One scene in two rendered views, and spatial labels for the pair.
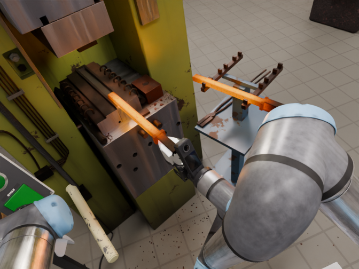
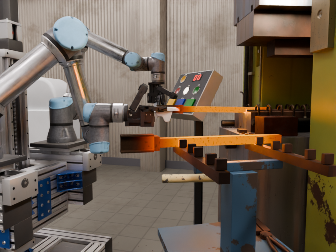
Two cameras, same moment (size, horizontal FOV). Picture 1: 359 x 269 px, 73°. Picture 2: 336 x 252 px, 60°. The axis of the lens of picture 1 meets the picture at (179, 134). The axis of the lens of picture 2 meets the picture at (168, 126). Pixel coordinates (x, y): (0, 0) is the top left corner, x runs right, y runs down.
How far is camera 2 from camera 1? 1.53 m
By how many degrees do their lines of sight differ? 103
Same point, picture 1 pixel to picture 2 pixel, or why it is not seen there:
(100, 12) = (251, 19)
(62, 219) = (126, 56)
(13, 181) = (196, 95)
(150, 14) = (319, 40)
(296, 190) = not seen: hidden behind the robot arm
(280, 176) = not seen: hidden behind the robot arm
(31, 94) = (256, 79)
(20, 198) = (189, 102)
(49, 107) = (257, 96)
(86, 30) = (245, 30)
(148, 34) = (319, 70)
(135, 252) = not seen: outside the picture
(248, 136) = (180, 243)
